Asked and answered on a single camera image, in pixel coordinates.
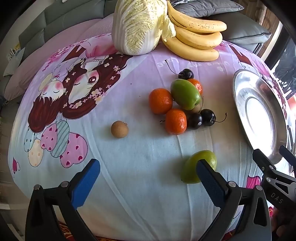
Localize large green mango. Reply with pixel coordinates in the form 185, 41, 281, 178
170, 79, 201, 111

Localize round green jujube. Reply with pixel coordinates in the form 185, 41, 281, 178
181, 150, 218, 184

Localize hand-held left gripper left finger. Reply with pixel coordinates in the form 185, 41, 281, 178
25, 159, 101, 241

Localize brown patterned curtain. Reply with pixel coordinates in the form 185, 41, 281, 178
251, 0, 281, 26

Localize grey leather pillow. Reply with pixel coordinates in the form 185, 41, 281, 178
209, 13, 272, 55

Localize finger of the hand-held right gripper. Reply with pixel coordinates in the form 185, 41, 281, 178
253, 149, 278, 176
279, 146, 296, 168

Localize light green cushion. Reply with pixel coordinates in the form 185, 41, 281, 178
3, 47, 25, 77

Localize napa cabbage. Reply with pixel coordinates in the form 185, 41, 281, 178
112, 0, 177, 56

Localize grey sofa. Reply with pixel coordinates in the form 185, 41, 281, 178
18, 0, 118, 49

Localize round metal plate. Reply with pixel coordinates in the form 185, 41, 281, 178
232, 69, 288, 164

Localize dark red cherry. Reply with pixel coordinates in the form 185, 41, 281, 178
165, 60, 195, 80
187, 113, 203, 130
200, 108, 228, 127

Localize grey fabric pillow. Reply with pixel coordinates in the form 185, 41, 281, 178
172, 0, 245, 18

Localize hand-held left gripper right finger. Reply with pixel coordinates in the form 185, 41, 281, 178
196, 159, 272, 241

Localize red patterned mat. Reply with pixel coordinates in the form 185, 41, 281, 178
57, 221, 78, 241

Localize brown longan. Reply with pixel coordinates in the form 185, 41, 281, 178
191, 103, 204, 114
111, 120, 129, 139

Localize cartoon printed blanket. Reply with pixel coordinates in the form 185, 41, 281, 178
7, 32, 296, 239

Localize orange mandarin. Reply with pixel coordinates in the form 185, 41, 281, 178
187, 78, 203, 96
165, 108, 187, 136
148, 88, 173, 115

